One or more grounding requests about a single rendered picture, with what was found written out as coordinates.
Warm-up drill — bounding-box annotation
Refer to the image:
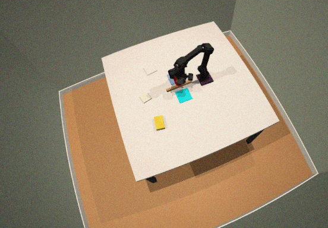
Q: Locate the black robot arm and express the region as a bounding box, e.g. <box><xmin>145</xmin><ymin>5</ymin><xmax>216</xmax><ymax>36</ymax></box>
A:
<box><xmin>168</xmin><ymin>43</ymin><xmax>214</xmax><ymax>84</ymax></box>

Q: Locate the yellow rectangular block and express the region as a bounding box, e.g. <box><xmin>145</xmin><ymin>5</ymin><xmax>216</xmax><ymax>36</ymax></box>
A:
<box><xmin>154</xmin><ymin>115</ymin><xmax>165</xmax><ymax>131</ymax></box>

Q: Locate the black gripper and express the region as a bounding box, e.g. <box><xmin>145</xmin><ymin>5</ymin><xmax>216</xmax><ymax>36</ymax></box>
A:
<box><xmin>170</xmin><ymin>72</ymin><xmax>193</xmax><ymax>81</ymax></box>

